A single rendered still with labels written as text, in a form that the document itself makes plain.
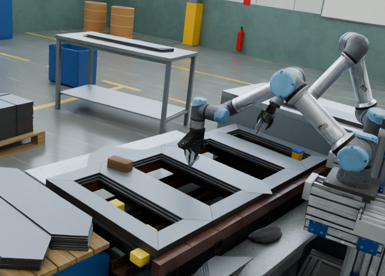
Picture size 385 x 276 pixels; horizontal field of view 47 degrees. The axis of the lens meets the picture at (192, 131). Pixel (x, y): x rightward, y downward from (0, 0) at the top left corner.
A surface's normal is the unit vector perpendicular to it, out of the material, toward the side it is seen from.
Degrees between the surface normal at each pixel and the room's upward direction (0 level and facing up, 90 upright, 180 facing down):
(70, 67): 90
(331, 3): 90
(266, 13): 90
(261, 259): 0
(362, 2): 90
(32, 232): 0
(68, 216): 0
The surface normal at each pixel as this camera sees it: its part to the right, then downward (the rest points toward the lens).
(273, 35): -0.48, 0.24
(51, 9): 0.87, 0.26
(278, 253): 0.11, -0.94
